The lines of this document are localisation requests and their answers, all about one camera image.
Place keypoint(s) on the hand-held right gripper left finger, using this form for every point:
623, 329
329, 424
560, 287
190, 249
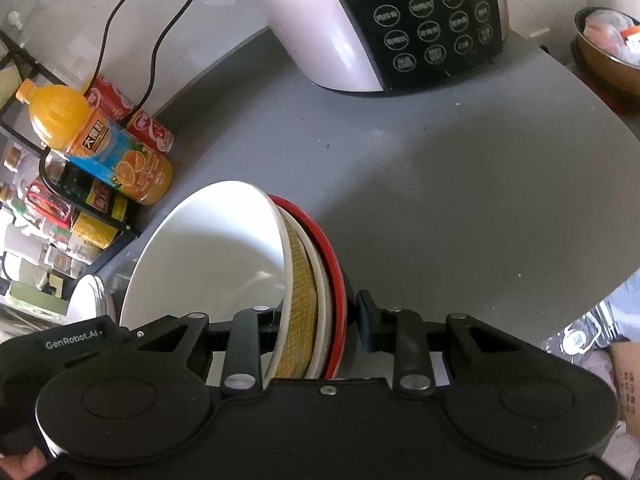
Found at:
270, 322

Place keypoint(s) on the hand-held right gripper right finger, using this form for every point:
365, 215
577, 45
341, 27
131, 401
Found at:
369, 320

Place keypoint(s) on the red and black bowl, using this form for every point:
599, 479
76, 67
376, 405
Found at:
336, 280

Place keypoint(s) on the small white plate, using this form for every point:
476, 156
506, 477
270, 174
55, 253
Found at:
85, 300

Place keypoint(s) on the person's left hand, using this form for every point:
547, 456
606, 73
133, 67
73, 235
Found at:
22, 467

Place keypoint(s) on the green cardboard box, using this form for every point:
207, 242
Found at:
35, 296

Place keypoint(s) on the black metal rack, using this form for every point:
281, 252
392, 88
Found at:
75, 180

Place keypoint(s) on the red drink can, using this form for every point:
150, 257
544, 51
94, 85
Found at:
152, 130
110, 97

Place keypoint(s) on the orange juice bottle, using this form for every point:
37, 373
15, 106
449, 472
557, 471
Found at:
115, 150

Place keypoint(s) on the rice cooker with black panel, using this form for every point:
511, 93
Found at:
325, 35

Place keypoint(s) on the brown bowl with items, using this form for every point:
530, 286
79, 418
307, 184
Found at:
610, 55

